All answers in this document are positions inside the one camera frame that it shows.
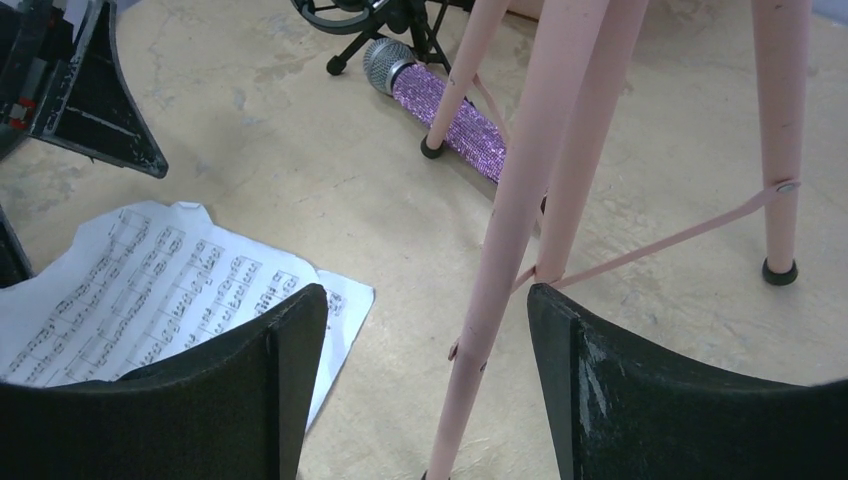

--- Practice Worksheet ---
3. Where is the purple glitter microphone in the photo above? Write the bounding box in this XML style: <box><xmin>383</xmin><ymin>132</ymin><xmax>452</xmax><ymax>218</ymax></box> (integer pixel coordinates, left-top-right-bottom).
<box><xmin>362</xmin><ymin>37</ymin><xmax>511</xmax><ymax>185</ymax></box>

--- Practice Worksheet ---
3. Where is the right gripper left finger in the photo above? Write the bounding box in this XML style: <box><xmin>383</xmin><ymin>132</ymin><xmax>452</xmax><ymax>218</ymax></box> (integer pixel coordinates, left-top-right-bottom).
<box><xmin>1</xmin><ymin>284</ymin><xmax>328</xmax><ymax>479</ymax></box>

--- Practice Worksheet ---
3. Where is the black microphone tripod stand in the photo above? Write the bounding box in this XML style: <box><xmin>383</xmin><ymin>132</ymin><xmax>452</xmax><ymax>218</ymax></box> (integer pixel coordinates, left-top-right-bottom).
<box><xmin>291</xmin><ymin>0</ymin><xmax>474</xmax><ymax>76</ymax></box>

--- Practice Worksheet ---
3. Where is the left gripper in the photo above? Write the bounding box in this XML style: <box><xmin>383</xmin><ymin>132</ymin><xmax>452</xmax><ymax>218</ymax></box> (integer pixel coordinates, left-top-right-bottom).
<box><xmin>1</xmin><ymin>1</ymin><xmax>168</xmax><ymax>288</ymax></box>

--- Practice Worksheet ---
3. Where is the sheet music page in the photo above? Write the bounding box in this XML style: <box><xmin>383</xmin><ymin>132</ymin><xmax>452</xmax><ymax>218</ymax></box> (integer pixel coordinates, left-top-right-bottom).
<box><xmin>1</xmin><ymin>201</ymin><xmax>375</xmax><ymax>416</ymax></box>

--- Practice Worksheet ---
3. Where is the pink music stand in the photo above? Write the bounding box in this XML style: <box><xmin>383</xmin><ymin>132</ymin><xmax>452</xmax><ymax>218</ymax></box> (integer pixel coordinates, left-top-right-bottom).
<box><xmin>425</xmin><ymin>1</ymin><xmax>812</xmax><ymax>479</ymax></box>

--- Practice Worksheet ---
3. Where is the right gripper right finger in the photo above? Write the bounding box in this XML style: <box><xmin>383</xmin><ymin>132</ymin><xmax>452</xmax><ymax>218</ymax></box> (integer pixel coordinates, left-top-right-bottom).
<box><xmin>527</xmin><ymin>284</ymin><xmax>847</xmax><ymax>479</ymax></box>

